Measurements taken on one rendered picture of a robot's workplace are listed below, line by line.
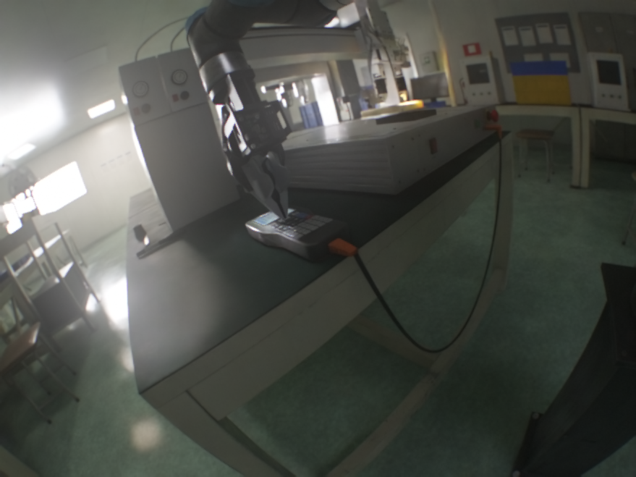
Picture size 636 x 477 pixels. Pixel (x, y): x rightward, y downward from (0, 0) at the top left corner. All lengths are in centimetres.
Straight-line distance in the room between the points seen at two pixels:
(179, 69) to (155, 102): 11
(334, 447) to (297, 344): 71
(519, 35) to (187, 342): 482
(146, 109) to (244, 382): 65
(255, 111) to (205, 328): 28
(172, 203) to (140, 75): 35
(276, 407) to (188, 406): 85
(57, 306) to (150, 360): 242
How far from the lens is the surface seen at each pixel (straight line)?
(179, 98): 78
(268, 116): 38
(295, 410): 110
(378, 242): 36
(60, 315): 274
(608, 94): 311
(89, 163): 780
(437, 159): 59
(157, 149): 75
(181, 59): 82
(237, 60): 43
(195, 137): 77
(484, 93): 319
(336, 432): 101
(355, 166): 49
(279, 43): 90
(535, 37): 475
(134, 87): 77
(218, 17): 42
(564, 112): 285
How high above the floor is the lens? 91
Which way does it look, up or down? 25 degrees down
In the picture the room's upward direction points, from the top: 16 degrees counter-clockwise
